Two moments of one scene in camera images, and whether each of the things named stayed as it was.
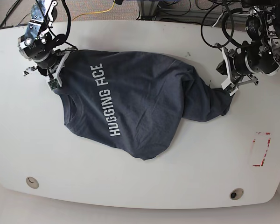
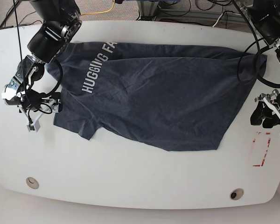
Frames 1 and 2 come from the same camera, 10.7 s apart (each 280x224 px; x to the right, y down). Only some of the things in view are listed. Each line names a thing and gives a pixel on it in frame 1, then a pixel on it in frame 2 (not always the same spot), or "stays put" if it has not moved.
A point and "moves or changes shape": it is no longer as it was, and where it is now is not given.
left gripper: x=52 y=68 → x=34 y=104
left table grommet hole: x=32 y=182 stays put
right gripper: x=238 y=71 → x=279 y=104
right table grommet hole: x=236 y=193 stays put
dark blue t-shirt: x=136 y=102 moves or changes shape
